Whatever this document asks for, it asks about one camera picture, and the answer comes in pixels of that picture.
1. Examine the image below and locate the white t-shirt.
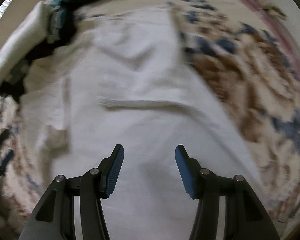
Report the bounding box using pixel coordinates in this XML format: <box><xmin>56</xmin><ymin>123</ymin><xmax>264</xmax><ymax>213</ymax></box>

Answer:
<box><xmin>21</xmin><ymin>7</ymin><xmax>261</xmax><ymax>239</ymax></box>

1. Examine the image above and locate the dark folded clothes stack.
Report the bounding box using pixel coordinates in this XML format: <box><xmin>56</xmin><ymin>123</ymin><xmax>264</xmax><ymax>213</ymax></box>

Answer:
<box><xmin>0</xmin><ymin>7</ymin><xmax>76</xmax><ymax>102</ymax></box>

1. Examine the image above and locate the floral bed blanket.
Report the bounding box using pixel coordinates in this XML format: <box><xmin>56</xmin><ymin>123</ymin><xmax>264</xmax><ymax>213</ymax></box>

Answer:
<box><xmin>0</xmin><ymin>0</ymin><xmax>300</xmax><ymax>236</ymax></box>

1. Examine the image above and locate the folded white garment on stack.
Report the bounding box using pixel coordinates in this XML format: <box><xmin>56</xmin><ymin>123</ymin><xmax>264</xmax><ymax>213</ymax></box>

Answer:
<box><xmin>0</xmin><ymin>1</ymin><xmax>52</xmax><ymax>84</ymax></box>

